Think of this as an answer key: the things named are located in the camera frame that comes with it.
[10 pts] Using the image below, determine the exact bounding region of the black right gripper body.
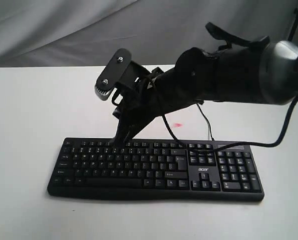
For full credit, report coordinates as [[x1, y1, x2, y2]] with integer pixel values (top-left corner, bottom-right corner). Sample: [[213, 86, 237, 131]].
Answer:
[[112, 61, 163, 130]]

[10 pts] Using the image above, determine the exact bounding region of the black acer keyboard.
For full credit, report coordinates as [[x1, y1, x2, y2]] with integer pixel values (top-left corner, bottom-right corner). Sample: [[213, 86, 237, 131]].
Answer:
[[47, 138, 265, 202]]

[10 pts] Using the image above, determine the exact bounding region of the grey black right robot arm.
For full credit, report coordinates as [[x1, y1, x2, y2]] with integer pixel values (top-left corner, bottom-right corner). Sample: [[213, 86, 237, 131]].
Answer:
[[112, 41, 298, 148]]

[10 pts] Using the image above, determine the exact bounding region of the white backdrop cloth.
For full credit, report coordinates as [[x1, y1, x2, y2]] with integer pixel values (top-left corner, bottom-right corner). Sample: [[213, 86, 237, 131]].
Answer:
[[0, 0, 298, 67]]

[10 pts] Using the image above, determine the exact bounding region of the black tripod stand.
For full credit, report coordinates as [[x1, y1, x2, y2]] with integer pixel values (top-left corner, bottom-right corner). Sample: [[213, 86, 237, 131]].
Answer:
[[286, 0, 298, 43]]

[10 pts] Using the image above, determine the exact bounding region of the thin black cable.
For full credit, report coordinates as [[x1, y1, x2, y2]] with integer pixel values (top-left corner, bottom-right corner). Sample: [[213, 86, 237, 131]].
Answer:
[[196, 102, 216, 142]]

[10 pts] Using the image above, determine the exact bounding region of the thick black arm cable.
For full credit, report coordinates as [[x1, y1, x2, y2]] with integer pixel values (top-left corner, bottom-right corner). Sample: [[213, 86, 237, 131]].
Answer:
[[153, 77, 298, 154]]

